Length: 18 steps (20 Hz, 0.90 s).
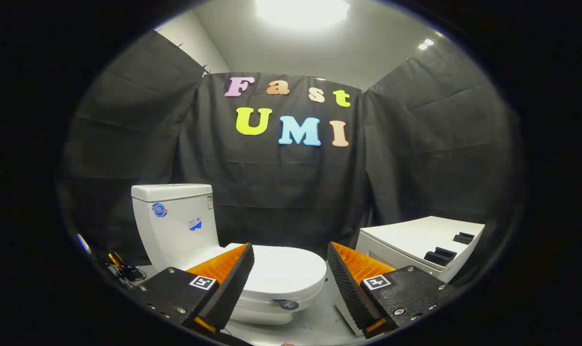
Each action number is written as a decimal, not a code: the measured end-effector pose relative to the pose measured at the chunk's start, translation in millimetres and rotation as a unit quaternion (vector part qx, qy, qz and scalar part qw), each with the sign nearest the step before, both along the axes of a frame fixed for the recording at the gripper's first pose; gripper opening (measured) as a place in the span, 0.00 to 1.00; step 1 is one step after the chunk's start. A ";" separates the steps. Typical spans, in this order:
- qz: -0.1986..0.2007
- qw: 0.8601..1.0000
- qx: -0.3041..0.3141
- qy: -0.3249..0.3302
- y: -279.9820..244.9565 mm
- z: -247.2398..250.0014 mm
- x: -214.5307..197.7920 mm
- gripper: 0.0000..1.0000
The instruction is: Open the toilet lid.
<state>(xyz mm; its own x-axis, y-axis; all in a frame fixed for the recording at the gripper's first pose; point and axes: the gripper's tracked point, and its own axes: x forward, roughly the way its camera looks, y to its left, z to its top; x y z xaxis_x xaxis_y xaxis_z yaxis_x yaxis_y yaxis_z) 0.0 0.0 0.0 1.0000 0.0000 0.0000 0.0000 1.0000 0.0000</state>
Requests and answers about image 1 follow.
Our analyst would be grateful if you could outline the white drawer cabinet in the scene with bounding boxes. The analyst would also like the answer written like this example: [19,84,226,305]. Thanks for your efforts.
[336,216,486,337]

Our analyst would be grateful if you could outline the tangle of cables with orange tool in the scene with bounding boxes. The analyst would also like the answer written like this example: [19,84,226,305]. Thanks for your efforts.
[106,252,147,289]

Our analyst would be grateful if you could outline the white ceramic toilet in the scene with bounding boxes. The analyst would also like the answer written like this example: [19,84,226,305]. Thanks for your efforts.
[131,184,327,326]

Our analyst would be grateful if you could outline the black backdrop cloth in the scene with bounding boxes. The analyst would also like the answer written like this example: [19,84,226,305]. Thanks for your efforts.
[60,31,522,270]

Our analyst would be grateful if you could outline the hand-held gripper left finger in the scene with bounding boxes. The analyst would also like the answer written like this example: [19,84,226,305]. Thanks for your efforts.
[136,243,255,334]

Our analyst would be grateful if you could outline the large ceiling light panel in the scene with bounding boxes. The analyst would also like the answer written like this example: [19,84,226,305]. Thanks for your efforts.
[255,0,351,29]

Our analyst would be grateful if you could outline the white toilet lid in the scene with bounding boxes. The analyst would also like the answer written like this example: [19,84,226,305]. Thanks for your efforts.
[225,243,327,302]

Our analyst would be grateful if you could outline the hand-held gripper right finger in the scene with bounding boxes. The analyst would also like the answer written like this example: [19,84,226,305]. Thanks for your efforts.
[327,242,457,339]

